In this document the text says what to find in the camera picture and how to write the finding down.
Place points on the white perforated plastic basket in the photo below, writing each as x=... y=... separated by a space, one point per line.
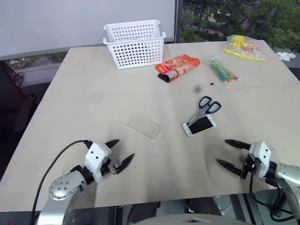
x=134 y=50

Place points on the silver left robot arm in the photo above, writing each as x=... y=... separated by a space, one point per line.
x=62 y=187

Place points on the clear bag with yellow items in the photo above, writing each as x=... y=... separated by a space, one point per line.
x=243 y=48

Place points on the grey window post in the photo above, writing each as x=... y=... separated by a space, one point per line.
x=178 y=21

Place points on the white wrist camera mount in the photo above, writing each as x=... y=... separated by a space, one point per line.
x=95 y=155
x=261 y=154

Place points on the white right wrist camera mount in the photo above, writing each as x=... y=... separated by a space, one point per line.
x=261 y=154

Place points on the white board panel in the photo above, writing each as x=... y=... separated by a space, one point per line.
x=70 y=23

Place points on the orange snack bag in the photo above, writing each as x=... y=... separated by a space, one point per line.
x=180 y=66

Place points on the white crumpled paper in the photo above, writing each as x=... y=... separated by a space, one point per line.
x=286 y=55

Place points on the bundle of coloured sticks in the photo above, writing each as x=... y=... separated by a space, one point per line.
x=222 y=70

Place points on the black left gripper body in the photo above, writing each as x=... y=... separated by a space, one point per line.
x=106 y=167

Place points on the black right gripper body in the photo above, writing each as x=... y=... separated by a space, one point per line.
x=250 y=164

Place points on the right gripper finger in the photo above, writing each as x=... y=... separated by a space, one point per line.
x=233 y=167
x=239 y=144

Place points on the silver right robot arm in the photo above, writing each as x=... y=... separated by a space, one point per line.
x=287 y=178

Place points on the white smartphone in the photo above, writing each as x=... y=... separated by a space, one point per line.
x=201 y=125

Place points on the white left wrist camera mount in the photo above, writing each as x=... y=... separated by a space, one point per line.
x=95 y=155

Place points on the clear phone case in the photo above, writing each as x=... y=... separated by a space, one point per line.
x=145 y=126

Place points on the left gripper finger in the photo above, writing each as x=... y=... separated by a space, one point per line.
x=112 y=143
x=125 y=162

